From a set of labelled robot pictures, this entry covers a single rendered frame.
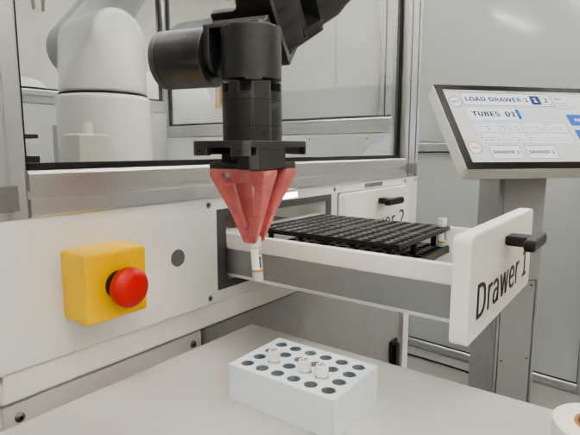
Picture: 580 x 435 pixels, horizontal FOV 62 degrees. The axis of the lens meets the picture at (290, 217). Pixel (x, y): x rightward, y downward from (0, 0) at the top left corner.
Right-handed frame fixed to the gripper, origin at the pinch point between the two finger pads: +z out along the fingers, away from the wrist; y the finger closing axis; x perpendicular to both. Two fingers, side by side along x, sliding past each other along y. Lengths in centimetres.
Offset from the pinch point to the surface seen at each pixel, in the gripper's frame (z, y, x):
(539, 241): 1.9, -21.4, 23.6
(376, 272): 5.4, -11.5, 8.5
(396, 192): 2, -65, -9
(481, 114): -17, -109, 0
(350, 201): 1.8, -44.5, -10.3
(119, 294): 5.4, 9.1, -9.2
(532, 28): -56, -192, 1
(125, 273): 3.5, 8.2, -9.4
